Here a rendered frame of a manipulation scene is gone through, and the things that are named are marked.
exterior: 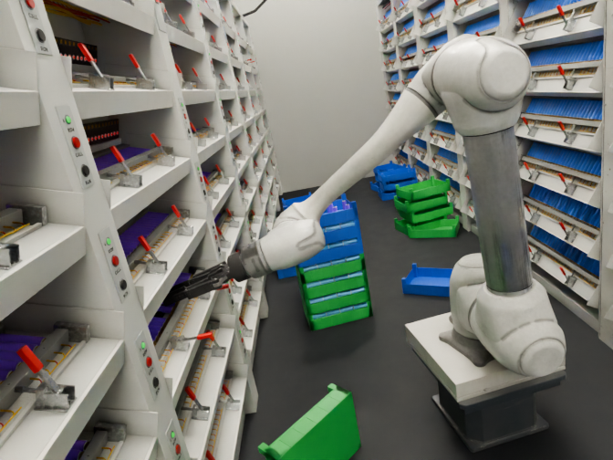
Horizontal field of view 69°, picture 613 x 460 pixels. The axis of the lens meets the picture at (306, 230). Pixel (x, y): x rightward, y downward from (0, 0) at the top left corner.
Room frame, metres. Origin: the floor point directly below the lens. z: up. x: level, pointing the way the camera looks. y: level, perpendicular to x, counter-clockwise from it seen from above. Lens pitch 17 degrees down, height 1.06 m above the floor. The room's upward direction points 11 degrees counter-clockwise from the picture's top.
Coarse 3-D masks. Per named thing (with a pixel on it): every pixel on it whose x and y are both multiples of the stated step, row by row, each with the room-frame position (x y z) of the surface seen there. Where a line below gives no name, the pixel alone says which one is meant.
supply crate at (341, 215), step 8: (336, 200) 2.06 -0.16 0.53; (344, 200) 2.05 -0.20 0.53; (352, 208) 1.87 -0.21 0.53; (328, 216) 1.86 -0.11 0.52; (336, 216) 1.86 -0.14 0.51; (344, 216) 1.86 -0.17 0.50; (352, 216) 1.87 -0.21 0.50; (320, 224) 1.85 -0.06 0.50; (328, 224) 1.86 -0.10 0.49; (336, 224) 1.86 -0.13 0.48
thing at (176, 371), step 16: (192, 272) 1.33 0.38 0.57; (192, 304) 1.15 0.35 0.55; (208, 304) 1.15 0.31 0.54; (192, 320) 1.06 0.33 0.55; (192, 336) 0.98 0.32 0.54; (176, 352) 0.91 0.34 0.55; (192, 352) 0.94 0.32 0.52; (176, 368) 0.85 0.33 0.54; (176, 384) 0.79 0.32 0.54; (176, 400) 0.79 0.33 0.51
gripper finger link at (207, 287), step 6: (204, 282) 1.04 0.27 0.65; (210, 282) 1.03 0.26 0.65; (216, 282) 1.02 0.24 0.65; (192, 288) 1.04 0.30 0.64; (198, 288) 1.03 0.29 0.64; (204, 288) 1.03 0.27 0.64; (210, 288) 1.03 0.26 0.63; (216, 288) 1.03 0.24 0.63; (186, 294) 1.04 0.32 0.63; (192, 294) 1.04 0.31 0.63; (198, 294) 1.04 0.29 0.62
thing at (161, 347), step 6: (198, 270) 1.33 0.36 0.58; (180, 300) 1.11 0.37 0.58; (186, 300) 1.12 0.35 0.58; (192, 300) 1.14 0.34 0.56; (180, 306) 1.08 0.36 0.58; (186, 306) 1.11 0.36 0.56; (192, 306) 1.12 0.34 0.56; (174, 312) 1.05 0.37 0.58; (180, 312) 1.05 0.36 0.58; (174, 318) 1.02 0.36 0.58; (180, 318) 1.04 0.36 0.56; (168, 324) 0.99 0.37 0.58; (174, 324) 0.99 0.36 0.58; (168, 330) 0.96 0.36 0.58; (174, 330) 0.98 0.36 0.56; (162, 336) 0.93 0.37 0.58; (168, 336) 0.93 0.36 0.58; (162, 342) 0.91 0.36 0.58; (168, 342) 0.93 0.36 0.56; (156, 348) 0.88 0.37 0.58; (162, 348) 0.89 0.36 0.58; (162, 354) 0.88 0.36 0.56; (168, 360) 0.86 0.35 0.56
